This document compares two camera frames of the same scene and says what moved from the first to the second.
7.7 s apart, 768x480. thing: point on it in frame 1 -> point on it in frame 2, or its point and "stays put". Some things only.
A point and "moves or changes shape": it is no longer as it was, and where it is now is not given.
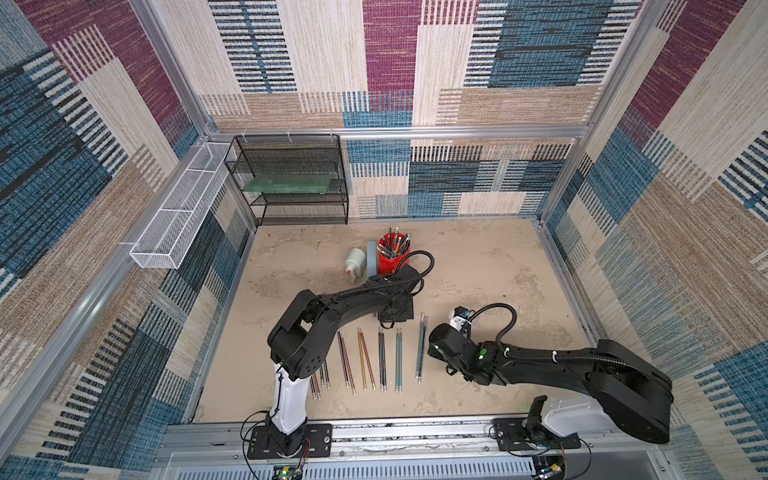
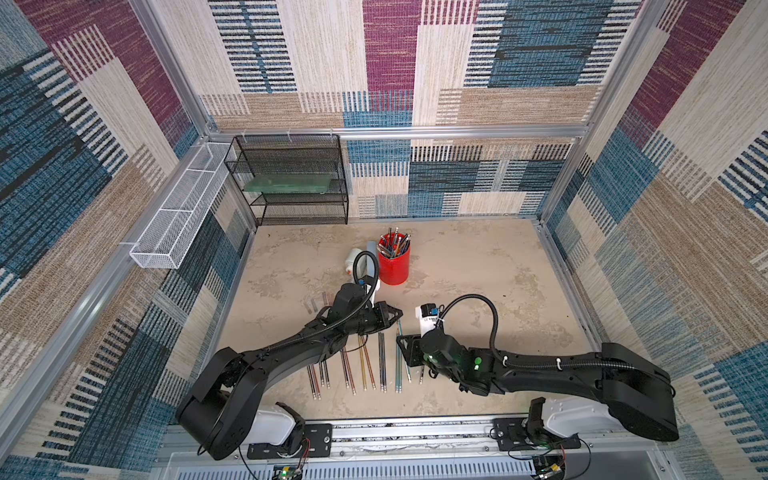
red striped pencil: x=317 y=386 stays put
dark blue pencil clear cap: x=380 y=358 stays put
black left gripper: x=410 y=315 -> x=382 y=312
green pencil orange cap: x=419 y=346 moves or changes shape
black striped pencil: x=312 y=387 stays put
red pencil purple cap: x=367 y=359 stays put
